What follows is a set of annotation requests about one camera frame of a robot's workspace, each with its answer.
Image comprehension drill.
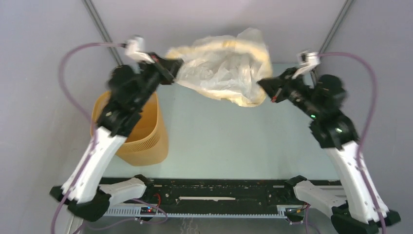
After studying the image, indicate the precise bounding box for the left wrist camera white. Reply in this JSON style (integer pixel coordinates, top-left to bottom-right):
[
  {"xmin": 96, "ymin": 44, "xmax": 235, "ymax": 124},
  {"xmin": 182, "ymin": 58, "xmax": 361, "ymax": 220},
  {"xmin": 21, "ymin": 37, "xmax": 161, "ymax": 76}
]
[{"xmin": 125, "ymin": 35, "xmax": 155, "ymax": 64}]

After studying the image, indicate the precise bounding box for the aluminium corner frame post left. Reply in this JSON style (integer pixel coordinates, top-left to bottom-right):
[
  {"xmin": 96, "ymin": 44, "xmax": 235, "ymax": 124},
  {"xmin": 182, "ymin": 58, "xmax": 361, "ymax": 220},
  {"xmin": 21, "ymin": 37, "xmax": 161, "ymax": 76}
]
[{"xmin": 81, "ymin": 0, "xmax": 123, "ymax": 65}]

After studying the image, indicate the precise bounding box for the yellow plastic trash bin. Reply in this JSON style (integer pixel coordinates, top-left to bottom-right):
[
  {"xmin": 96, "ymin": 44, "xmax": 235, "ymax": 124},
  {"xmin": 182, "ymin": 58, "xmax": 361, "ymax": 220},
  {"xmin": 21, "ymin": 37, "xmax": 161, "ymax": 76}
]
[{"xmin": 90, "ymin": 91, "xmax": 169, "ymax": 167}]

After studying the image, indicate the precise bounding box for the aluminium corner frame post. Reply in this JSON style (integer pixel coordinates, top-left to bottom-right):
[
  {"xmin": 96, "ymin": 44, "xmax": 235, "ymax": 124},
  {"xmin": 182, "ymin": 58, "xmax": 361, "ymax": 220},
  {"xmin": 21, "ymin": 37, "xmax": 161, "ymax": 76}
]
[
  {"xmin": 319, "ymin": 0, "xmax": 355, "ymax": 54},
  {"xmin": 81, "ymin": 0, "xmax": 123, "ymax": 65}
]

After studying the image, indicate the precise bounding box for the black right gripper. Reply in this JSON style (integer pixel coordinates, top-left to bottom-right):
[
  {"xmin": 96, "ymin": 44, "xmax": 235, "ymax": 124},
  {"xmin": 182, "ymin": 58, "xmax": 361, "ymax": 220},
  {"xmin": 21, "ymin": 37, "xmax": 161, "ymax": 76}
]
[{"xmin": 256, "ymin": 66, "xmax": 318, "ymax": 116}]

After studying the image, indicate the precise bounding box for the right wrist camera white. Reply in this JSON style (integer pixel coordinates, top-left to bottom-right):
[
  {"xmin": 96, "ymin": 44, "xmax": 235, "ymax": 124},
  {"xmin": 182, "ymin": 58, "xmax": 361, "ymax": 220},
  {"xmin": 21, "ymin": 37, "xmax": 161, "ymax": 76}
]
[{"xmin": 292, "ymin": 51, "xmax": 320, "ymax": 79}]

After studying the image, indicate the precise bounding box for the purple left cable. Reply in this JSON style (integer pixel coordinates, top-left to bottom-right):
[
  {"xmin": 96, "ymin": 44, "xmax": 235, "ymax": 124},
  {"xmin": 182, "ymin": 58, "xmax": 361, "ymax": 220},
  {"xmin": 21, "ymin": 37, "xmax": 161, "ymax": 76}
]
[{"xmin": 50, "ymin": 42, "xmax": 169, "ymax": 234}]

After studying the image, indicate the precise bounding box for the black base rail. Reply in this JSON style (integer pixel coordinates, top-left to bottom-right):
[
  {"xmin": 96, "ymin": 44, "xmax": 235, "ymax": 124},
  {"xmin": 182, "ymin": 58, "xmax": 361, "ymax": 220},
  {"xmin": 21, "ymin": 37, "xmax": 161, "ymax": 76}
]
[{"xmin": 96, "ymin": 175, "xmax": 343, "ymax": 223}]

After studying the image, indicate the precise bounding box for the white slotted cable duct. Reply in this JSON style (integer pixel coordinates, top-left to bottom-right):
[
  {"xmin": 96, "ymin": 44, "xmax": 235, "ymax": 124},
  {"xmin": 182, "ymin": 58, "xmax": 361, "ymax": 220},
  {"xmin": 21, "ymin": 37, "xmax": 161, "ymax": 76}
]
[{"xmin": 103, "ymin": 206, "xmax": 298, "ymax": 219}]

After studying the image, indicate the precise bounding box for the purple cable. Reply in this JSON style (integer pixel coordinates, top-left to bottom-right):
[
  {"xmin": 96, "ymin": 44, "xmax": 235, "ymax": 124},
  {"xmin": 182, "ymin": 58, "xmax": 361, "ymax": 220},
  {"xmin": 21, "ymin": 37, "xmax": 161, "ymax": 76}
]
[
  {"xmin": 50, "ymin": 42, "xmax": 169, "ymax": 234},
  {"xmin": 303, "ymin": 52, "xmax": 388, "ymax": 234}
]

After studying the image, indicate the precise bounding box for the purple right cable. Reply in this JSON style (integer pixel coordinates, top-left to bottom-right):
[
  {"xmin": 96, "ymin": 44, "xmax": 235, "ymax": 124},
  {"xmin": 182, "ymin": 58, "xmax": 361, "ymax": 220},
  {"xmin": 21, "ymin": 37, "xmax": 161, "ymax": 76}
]
[{"xmin": 303, "ymin": 52, "xmax": 388, "ymax": 234}]

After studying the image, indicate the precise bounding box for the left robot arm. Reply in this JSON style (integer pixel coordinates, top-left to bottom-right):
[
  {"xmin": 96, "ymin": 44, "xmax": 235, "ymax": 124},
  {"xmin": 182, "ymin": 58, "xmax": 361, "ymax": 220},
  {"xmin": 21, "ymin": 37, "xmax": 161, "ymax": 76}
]
[{"xmin": 50, "ymin": 53, "xmax": 184, "ymax": 222}]

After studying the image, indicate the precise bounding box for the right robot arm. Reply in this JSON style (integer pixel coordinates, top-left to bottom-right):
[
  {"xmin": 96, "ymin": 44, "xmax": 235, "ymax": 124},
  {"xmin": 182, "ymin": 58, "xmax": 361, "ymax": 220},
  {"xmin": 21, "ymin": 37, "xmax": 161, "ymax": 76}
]
[{"xmin": 258, "ymin": 67, "xmax": 401, "ymax": 234}]

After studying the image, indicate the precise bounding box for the small circuit board with leds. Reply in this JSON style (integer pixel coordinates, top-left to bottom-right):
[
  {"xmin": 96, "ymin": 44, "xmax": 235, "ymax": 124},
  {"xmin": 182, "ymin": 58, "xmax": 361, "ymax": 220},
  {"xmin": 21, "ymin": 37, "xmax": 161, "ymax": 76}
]
[{"xmin": 140, "ymin": 207, "xmax": 157, "ymax": 215}]

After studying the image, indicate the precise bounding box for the aluminium corner frame post right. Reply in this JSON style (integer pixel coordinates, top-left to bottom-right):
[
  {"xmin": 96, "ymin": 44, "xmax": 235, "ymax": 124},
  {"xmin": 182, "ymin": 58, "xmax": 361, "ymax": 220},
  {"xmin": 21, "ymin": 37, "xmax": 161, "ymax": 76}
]
[{"xmin": 319, "ymin": 0, "xmax": 355, "ymax": 54}]

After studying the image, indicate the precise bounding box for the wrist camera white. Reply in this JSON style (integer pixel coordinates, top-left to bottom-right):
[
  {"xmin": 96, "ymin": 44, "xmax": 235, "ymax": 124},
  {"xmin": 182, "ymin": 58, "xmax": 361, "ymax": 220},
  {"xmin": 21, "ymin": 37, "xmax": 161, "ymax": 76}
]
[
  {"xmin": 125, "ymin": 35, "xmax": 155, "ymax": 64},
  {"xmin": 292, "ymin": 51, "xmax": 320, "ymax": 79}
]

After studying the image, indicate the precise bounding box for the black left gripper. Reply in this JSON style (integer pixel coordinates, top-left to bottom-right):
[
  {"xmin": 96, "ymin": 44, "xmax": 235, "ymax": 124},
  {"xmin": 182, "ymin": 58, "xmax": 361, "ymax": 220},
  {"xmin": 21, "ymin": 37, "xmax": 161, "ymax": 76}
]
[{"xmin": 137, "ymin": 52, "xmax": 187, "ymax": 108}]

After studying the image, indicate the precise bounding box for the translucent cream trash bag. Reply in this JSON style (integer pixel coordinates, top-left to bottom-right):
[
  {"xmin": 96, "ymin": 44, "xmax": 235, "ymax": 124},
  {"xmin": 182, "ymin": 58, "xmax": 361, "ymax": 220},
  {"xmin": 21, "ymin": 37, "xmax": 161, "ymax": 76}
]
[{"xmin": 165, "ymin": 28, "xmax": 273, "ymax": 107}]

